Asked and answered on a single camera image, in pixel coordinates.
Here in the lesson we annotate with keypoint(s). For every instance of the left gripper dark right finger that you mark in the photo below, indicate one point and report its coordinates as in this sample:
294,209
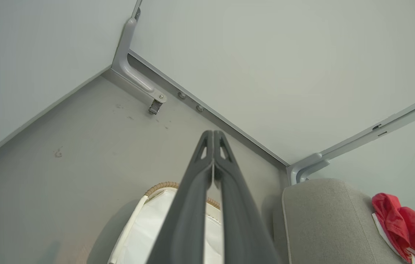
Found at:
240,220

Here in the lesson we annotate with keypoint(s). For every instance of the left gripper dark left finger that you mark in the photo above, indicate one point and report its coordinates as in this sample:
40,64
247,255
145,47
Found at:
185,220

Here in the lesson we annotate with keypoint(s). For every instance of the red clothing with white trim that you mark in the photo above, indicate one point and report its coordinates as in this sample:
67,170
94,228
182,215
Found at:
405,227

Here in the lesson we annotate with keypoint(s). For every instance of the woven brown laundry basket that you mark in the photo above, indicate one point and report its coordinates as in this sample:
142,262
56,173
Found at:
163,185

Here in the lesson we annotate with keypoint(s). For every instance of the white basket liner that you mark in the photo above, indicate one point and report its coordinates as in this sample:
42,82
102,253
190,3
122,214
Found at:
145,234

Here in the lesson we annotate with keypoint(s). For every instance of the grey fabric sofa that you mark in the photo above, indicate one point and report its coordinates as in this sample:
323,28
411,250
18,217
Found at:
324,227

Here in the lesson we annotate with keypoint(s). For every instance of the grey curved corner bracket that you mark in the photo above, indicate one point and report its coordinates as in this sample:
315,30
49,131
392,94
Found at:
304,167

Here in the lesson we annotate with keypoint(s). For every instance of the round metal wall bolt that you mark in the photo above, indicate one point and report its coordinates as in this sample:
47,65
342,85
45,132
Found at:
199,108
182,95

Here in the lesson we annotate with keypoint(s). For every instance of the grey corner bracket with latch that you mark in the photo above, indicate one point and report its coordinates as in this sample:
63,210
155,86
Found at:
130,69

